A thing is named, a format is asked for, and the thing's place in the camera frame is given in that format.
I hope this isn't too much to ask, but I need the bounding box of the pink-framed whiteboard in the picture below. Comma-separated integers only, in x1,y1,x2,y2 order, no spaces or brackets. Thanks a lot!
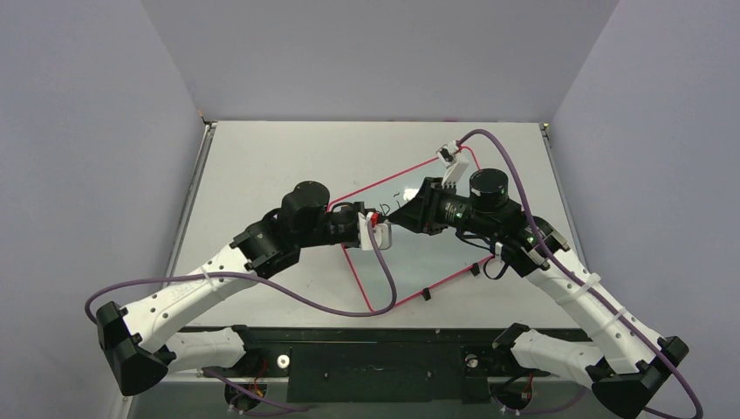
329,158,492,311

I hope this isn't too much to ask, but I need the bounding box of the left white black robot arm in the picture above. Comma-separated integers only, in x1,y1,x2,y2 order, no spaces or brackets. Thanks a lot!
85,181,391,396

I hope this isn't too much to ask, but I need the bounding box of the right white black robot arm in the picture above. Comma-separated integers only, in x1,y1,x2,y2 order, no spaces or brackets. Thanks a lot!
388,168,689,418

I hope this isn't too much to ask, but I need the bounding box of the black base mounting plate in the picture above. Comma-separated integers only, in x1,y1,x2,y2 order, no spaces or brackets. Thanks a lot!
204,326,527,404

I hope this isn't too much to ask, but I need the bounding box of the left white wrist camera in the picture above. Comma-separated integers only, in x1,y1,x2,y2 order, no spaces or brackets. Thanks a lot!
358,211,393,251

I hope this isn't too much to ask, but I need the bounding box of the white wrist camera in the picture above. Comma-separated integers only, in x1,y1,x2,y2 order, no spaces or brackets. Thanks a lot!
358,211,393,251
435,141,469,189

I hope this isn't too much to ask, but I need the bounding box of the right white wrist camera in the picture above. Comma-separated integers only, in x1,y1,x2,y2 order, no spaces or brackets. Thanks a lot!
435,141,469,189

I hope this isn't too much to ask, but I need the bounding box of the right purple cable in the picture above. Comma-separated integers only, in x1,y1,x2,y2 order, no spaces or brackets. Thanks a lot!
456,128,703,419

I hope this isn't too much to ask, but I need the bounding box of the aluminium table frame rail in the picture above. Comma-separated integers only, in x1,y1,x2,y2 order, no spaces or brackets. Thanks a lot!
118,340,643,384

